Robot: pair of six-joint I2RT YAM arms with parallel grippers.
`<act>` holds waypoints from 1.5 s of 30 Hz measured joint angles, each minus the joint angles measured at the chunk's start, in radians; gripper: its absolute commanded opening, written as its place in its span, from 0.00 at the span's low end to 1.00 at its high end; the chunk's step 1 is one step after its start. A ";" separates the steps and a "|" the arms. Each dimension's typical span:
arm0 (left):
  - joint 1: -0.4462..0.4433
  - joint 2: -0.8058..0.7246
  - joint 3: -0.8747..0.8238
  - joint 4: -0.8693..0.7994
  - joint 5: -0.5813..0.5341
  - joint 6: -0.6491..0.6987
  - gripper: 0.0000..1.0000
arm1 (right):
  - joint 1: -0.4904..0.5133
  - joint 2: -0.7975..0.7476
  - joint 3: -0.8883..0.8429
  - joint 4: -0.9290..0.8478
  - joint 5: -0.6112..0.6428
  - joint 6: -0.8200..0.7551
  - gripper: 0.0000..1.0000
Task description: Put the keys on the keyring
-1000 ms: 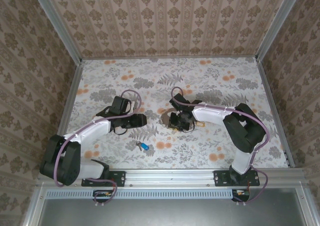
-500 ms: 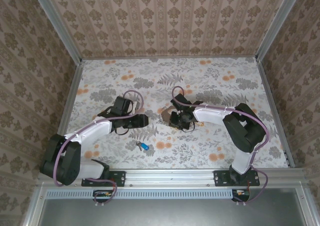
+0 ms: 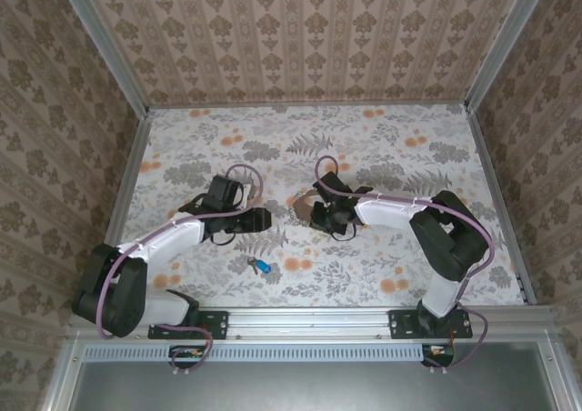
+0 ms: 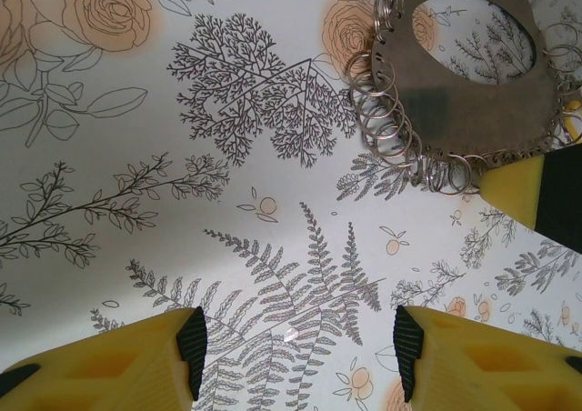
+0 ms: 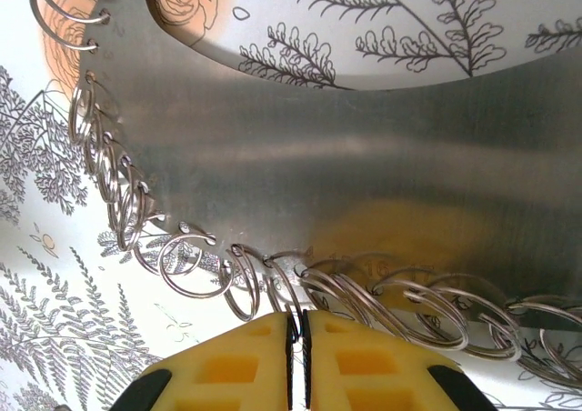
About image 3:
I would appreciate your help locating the blue capped key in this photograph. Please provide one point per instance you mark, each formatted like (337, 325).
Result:
(263, 265)

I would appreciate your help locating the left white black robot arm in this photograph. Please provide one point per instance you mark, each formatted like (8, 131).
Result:
(177, 238)

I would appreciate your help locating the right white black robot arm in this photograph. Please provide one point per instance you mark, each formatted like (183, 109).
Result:
(386, 213)

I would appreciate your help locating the grey metal panel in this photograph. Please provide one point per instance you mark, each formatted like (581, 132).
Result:
(309, 386)

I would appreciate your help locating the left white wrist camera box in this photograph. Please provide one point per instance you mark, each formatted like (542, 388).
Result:
(249, 193)

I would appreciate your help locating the aluminium table side rail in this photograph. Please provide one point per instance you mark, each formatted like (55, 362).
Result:
(493, 179)
(123, 202)

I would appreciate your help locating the aluminium table back rail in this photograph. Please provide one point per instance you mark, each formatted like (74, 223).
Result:
(309, 103)

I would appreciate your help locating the aluminium mounting rail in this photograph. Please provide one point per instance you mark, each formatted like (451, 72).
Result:
(309, 324)

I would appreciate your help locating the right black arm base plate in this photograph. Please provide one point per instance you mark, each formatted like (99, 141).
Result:
(404, 324)

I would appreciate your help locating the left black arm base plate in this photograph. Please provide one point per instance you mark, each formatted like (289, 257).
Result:
(216, 324)

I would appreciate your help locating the aluminium upright frame post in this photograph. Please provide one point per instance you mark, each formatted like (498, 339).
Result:
(504, 43)
(106, 47)

